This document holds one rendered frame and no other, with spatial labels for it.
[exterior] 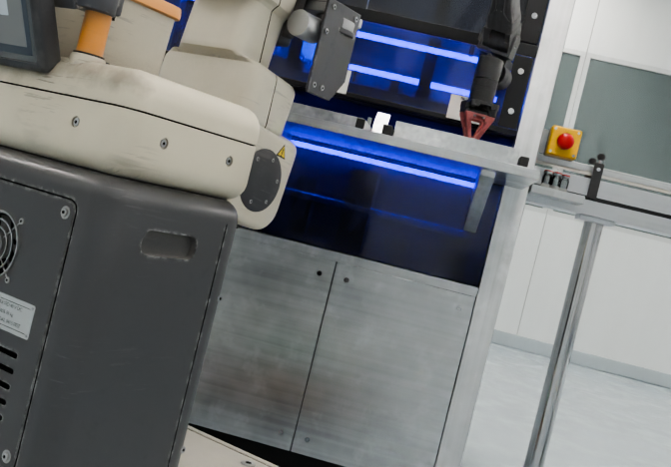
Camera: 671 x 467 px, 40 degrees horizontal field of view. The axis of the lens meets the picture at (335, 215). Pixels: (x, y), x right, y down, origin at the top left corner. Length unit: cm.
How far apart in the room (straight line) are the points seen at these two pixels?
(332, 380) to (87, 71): 137
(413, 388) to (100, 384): 130
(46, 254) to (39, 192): 8
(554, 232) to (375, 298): 471
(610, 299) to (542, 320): 51
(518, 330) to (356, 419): 467
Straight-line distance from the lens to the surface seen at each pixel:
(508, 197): 226
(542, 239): 689
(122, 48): 123
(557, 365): 244
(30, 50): 115
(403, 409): 230
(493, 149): 189
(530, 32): 232
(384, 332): 227
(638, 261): 700
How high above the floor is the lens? 72
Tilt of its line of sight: 1 degrees down
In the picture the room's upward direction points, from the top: 14 degrees clockwise
